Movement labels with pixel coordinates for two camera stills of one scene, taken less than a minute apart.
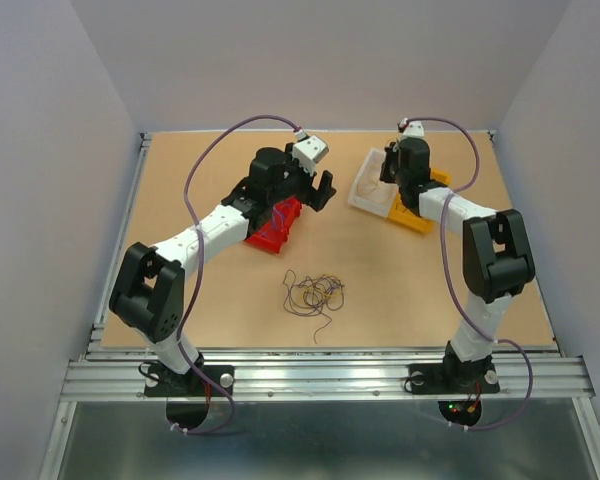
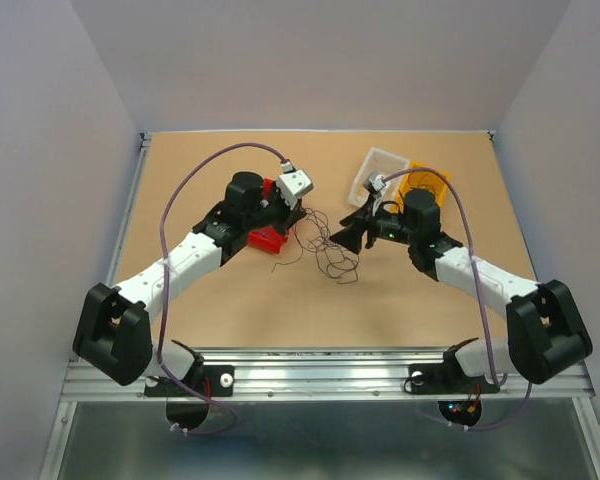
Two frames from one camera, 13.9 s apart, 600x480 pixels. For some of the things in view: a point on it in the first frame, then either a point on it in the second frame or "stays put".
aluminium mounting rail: [532, 373] stays put
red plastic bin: [275, 232] stays put
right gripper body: [390, 171] → [388, 227]
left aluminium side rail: [122, 233] stays put
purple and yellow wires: [308, 298] → [312, 231]
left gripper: [316, 199] → [289, 216]
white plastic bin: [369, 191] stays put
